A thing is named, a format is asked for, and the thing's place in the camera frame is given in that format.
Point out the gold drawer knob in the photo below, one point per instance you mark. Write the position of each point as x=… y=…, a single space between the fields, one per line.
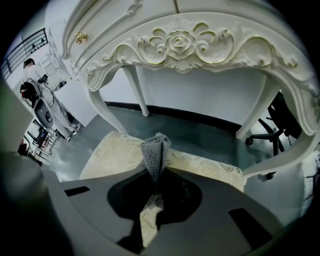
x=80 y=37

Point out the cream floral cushioned seat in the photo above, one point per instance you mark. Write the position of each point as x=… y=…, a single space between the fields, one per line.
x=117 y=155

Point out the black metal railing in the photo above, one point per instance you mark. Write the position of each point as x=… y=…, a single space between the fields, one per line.
x=25 y=43

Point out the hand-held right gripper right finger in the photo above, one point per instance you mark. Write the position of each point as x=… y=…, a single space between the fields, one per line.
x=215 y=200

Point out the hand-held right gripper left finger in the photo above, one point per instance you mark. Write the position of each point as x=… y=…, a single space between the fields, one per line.
x=95 y=215

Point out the black office chair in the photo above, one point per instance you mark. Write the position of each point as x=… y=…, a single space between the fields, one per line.
x=285 y=117

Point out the white carved dressing table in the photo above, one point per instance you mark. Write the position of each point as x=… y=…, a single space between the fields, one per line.
x=180 y=42

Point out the grey round speaker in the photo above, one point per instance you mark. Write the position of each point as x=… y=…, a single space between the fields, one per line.
x=43 y=113

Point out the grey knitted cloth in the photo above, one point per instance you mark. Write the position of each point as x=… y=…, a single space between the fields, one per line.
x=152 y=155

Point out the black caster wheel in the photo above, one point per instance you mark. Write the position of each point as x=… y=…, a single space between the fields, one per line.
x=270 y=175

